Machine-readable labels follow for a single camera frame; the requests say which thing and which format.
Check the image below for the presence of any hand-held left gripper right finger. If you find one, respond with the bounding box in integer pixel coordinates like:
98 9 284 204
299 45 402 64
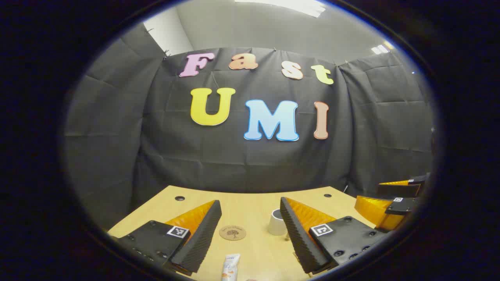
280 197 387 274

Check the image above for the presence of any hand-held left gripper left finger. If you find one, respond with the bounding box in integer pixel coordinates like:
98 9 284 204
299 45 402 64
111 200 222 277

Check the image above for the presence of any white cup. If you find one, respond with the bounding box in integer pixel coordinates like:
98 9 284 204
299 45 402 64
268 209 289 236

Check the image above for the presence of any round wooden coaster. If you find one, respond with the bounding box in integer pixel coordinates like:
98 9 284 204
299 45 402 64
219 225 247 241

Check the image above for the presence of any white toothpaste tube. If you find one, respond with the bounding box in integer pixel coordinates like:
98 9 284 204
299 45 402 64
221 254 241 281

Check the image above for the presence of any light wooden desktop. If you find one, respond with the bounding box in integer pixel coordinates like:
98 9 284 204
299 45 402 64
107 185 377 281

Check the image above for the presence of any black backdrop cloth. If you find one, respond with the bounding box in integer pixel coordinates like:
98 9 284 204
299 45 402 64
64 23 434 231

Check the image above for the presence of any ceiling light panel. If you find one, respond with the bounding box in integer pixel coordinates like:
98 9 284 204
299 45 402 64
234 0 327 18
371 41 395 55

